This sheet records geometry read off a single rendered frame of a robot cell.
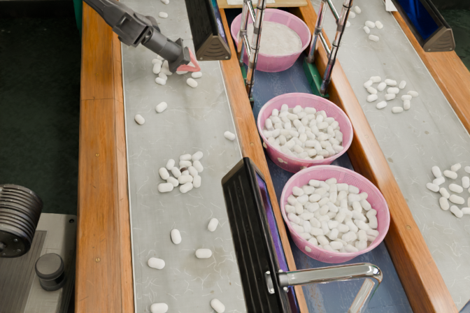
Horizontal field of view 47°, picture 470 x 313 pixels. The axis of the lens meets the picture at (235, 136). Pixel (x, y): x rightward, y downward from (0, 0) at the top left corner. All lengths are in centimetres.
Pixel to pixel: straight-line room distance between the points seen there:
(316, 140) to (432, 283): 49
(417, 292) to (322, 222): 26
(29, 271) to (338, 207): 83
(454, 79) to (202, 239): 99
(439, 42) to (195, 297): 83
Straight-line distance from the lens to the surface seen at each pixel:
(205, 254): 123
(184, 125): 151
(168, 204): 133
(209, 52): 122
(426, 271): 133
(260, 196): 90
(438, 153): 162
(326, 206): 137
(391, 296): 137
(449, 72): 188
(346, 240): 134
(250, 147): 143
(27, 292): 156
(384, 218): 139
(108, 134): 145
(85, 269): 122
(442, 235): 143
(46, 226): 165
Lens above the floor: 181
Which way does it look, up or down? 46 degrees down
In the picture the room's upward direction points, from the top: 8 degrees clockwise
